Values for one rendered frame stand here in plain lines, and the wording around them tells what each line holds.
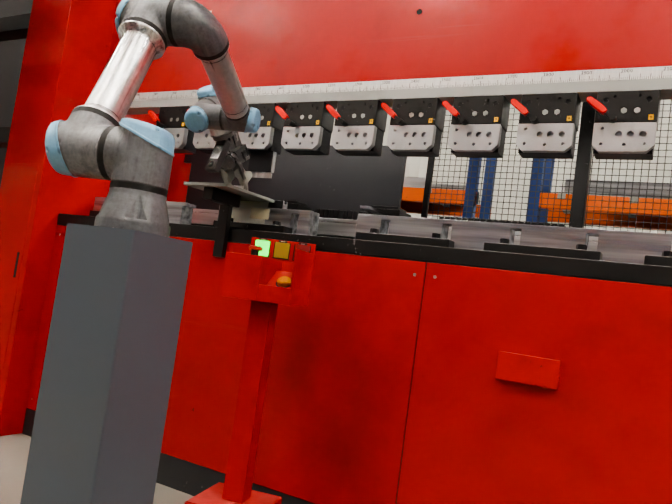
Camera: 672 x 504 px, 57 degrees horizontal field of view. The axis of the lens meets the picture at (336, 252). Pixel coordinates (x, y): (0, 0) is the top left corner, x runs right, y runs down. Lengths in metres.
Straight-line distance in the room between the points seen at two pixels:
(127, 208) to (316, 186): 1.51
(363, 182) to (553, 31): 1.03
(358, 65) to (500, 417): 1.18
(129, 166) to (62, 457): 0.58
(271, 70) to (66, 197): 1.01
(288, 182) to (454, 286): 1.28
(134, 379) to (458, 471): 0.87
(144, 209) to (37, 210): 1.39
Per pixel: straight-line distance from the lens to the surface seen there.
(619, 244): 1.76
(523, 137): 1.84
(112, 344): 1.25
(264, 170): 2.23
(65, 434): 1.34
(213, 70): 1.71
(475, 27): 2.01
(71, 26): 2.81
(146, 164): 1.32
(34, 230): 2.66
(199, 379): 2.13
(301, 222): 2.07
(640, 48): 1.89
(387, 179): 2.55
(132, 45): 1.58
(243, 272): 1.68
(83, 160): 1.38
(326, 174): 2.69
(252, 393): 1.73
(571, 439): 1.65
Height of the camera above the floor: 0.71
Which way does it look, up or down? 4 degrees up
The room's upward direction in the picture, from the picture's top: 8 degrees clockwise
